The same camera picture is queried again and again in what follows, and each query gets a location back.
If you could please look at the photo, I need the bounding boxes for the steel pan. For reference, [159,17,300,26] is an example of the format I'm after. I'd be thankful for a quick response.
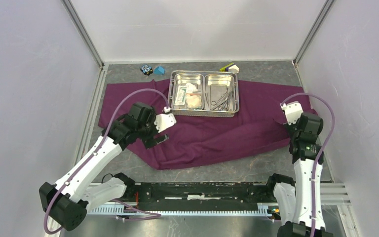
[171,73,204,110]
[203,73,238,113]

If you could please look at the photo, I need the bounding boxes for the aluminium corner frame rail left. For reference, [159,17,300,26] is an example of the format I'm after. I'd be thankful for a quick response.
[61,0,105,68]

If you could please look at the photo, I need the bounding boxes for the metal mesh instrument tray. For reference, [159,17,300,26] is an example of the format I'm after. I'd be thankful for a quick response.
[168,70,240,118]

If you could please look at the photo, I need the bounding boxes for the aluminium front frame rail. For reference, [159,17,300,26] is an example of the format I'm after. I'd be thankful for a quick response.
[45,183,352,218]

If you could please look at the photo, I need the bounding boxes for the white gauze wad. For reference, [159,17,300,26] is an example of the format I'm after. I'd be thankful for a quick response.
[185,83,202,109]

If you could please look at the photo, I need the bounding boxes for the steel left inner pan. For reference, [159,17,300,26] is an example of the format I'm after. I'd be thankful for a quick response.
[171,73,204,110]

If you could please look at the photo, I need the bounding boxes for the aluminium corner frame rail right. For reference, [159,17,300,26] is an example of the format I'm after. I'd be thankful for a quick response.
[293,0,335,66]

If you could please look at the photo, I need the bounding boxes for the blue toy block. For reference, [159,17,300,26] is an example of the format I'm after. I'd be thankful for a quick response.
[153,66,165,75]

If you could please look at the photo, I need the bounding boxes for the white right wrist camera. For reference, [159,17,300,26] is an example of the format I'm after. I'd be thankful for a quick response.
[281,101,303,125]

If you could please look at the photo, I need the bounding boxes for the steel surgical scissors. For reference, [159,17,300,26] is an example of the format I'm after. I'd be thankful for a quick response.
[211,92,233,111]

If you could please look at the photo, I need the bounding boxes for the steel right inner pan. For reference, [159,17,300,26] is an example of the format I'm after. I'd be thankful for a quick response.
[203,73,238,113]

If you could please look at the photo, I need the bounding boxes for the aluminium corner frame rail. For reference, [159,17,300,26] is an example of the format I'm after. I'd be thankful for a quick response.
[293,0,335,66]
[61,0,105,68]

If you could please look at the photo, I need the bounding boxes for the purple cloth wrap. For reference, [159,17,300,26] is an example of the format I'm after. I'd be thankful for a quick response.
[98,78,318,171]

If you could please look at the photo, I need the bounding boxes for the black blue toy car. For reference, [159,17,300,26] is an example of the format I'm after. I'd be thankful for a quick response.
[140,64,153,76]

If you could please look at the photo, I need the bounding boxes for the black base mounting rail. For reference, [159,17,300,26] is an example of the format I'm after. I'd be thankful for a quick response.
[132,182,276,203]

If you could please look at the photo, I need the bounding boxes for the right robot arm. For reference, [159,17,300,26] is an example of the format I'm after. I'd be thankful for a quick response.
[265,112,333,237]

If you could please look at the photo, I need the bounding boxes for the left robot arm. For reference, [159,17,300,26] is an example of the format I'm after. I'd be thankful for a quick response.
[38,102,176,235]

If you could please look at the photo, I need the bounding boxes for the sealed suture packet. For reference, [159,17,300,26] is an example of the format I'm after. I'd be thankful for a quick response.
[174,86,187,107]

